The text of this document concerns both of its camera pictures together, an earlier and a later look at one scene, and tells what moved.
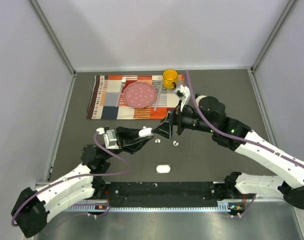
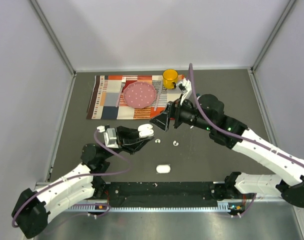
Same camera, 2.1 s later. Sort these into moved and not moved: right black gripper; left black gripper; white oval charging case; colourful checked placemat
Moved: right black gripper
Not moved: colourful checked placemat; white oval charging case; left black gripper
